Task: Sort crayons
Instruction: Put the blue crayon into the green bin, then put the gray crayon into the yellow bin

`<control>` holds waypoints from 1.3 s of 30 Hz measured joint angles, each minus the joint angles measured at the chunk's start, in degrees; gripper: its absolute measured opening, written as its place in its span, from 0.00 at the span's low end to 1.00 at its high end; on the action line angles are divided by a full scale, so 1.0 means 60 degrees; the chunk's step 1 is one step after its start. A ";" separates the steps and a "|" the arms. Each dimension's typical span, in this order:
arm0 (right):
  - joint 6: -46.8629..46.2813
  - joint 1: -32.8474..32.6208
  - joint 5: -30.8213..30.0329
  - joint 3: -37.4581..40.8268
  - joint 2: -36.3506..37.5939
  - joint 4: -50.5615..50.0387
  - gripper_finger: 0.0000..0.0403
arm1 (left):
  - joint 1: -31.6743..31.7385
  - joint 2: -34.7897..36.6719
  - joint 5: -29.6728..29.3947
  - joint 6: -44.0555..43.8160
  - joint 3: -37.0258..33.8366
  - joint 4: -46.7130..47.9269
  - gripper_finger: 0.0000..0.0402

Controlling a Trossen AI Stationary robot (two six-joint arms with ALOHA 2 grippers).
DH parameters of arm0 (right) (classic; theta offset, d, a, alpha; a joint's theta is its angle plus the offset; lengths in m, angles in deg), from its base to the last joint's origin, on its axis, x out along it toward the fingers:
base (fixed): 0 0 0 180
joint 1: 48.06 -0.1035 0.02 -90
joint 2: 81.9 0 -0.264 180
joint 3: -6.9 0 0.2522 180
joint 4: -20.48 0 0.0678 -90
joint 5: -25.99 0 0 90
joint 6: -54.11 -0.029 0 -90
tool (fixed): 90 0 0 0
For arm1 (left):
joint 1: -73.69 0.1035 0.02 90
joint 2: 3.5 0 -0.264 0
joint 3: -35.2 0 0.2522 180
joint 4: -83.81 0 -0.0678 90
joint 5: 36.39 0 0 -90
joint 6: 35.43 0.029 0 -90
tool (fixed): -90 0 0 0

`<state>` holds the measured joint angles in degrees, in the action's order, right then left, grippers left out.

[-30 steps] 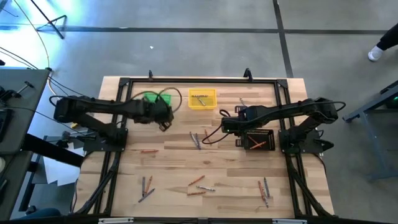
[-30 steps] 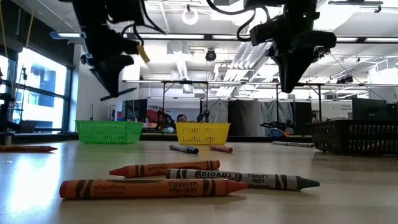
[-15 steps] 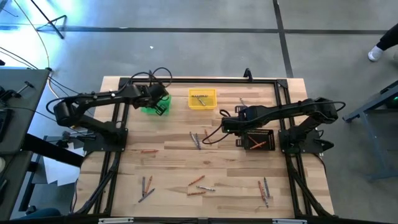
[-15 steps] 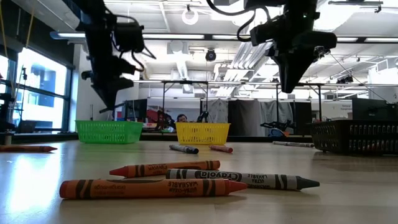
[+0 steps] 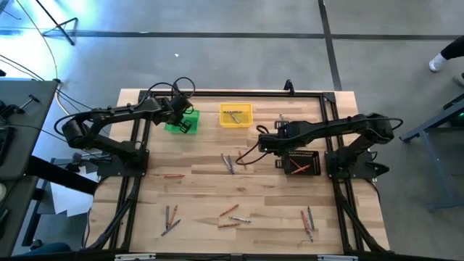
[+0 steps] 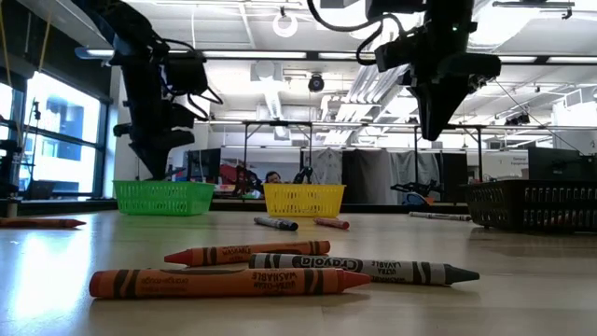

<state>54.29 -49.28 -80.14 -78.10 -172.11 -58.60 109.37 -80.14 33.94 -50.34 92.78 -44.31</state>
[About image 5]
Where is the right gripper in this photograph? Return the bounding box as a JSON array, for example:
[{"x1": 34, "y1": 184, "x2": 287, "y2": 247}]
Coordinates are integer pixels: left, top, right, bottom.
[{"x1": 257, "y1": 120, "x2": 293, "y2": 170}]

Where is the green plastic basket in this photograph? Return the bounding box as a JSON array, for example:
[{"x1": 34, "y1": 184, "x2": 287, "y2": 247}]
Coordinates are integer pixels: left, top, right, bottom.
[{"x1": 164, "y1": 108, "x2": 202, "y2": 136}]

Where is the yellow plastic basket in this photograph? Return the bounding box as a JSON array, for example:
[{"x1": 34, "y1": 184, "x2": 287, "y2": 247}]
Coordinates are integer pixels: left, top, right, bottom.
[{"x1": 219, "y1": 102, "x2": 254, "y2": 129}]

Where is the black plastic basket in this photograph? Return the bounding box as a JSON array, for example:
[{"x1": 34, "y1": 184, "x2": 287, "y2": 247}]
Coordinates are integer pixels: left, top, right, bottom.
[{"x1": 283, "y1": 149, "x2": 322, "y2": 177}]

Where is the black desk beam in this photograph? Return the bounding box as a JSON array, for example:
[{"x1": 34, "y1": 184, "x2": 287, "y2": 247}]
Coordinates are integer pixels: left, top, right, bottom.
[{"x1": 24, "y1": 154, "x2": 99, "y2": 196}]

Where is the white paper sheet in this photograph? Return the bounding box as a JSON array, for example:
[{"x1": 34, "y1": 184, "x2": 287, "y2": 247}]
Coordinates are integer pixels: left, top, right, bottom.
[{"x1": 49, "y1": 170, "x2": 99, "y2": 218}]

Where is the dark grey desk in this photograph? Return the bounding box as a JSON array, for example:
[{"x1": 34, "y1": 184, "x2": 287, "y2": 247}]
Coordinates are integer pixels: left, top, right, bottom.
[{"x1": 0, "y1": 78, "x2": 59, "y2": 257}]

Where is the black light stand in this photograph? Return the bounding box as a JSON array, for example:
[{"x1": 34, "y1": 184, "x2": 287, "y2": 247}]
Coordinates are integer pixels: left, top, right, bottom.
[{"x1": 34, "y1": 0, "x2": 80, "y2": 47}]

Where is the blue grey metal table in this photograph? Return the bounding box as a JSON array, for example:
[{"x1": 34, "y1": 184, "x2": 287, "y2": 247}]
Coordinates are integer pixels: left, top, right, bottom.
[{"x1": 398, "y1": 93, "x2": 464, "y2": 212}]

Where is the black bar clamp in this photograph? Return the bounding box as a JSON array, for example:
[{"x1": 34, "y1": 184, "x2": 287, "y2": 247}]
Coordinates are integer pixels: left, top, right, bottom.
[{"x1": 0, "y1": 94, "x2": 41, "y2": 119}]

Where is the black keyboard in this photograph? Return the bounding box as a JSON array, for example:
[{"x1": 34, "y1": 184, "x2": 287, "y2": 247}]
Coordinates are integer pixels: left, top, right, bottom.
[{"x1": 0, "y1": 125, "x2": 15, "y2": 166}]

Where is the person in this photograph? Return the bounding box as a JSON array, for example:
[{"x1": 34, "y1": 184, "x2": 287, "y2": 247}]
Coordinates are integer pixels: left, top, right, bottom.
[{"x1": 428, "y1": 35, "x2": 464, "y2": 87}]

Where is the black computer green light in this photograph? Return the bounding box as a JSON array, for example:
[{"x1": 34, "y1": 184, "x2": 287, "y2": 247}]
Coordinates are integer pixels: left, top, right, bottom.
[{"x1": 448, "y1": 104, "x2": 464, "y2": 128}]

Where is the black aluminium table frame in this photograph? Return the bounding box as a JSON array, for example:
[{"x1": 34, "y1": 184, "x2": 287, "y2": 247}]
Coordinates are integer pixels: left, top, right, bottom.
[{"x1": 83, "y1": 88, "x2": 392, "y2": 254}]

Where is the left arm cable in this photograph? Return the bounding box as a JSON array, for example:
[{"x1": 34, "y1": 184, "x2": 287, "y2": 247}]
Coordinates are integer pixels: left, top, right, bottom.
[{"x1": 139, "y1": 76, "x2": 197, "y2": 109}]

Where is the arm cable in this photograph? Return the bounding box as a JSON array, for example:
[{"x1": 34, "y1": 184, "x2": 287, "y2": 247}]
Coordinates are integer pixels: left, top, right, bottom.
[
  {"x1": 139, "y1": 76, "x2": 197, "y2": 109},
  {"x1": 234, "y1": 124, "x2": 270, "y2": 167}
]

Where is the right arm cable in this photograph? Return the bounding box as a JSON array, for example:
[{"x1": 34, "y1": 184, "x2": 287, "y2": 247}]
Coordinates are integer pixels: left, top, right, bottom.
[{"x1": 234, "y1": 124, "x2": 270, "y2": 167}]

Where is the yellow power cable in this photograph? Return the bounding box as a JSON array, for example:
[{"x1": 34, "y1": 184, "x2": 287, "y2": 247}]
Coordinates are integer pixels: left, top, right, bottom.
[{"x1": 14, "y1": 0, "x2": 73, "y2": 117}]

